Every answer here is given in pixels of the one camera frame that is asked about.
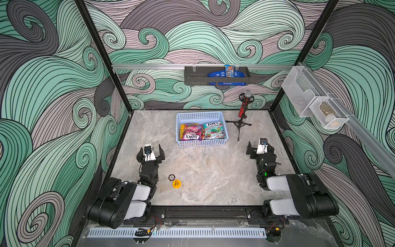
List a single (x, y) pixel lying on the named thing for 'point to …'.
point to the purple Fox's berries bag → (192, 132)
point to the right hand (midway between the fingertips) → (261, 143)
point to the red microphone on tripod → (245, 98)
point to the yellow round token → (177, 183)
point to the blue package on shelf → (222, 73)
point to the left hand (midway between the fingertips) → (150, 145)
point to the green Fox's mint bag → (214, 130)
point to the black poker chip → (171, 177)
